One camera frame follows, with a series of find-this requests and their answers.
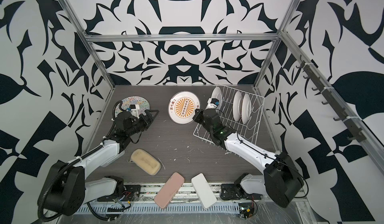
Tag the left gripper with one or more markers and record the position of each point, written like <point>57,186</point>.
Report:
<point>147,122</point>

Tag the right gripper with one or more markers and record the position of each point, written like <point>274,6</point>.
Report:
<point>199,116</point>

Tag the colourful squiggle pattern plate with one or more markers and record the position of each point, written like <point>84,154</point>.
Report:
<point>125,103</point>

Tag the orange sunburst pattern plate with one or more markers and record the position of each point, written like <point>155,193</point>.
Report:
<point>182,107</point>

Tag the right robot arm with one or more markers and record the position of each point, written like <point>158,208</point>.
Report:
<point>282,180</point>

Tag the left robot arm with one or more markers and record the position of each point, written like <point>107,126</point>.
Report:
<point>65,189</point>

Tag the white plate in rack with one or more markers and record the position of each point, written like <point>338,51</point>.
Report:
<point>246,109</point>
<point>237,105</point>

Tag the beige glasses case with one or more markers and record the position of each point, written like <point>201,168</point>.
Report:
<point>146,162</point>

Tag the white glasses case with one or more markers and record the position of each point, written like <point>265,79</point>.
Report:
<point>203,191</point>

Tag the pink glasses case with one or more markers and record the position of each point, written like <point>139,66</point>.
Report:
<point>164,197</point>

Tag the small circuit board with LED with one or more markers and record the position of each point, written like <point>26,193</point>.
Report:
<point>247,211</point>

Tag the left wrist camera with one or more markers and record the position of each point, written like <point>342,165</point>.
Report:
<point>133,109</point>

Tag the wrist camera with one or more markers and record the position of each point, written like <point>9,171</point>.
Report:
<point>133,109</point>
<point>212,103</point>

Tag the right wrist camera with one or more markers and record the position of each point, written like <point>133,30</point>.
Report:
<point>212,103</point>

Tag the white wire dish rack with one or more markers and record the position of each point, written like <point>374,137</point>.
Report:
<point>250,131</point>

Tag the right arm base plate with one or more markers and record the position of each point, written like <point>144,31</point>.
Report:
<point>235,192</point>

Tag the aluminium front mounting rail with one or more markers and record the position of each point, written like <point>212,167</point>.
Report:
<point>186,194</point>

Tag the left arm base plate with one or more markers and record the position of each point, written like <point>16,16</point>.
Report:
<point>129,193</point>

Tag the white slotted cable duct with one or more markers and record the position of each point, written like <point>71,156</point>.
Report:
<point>176,208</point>

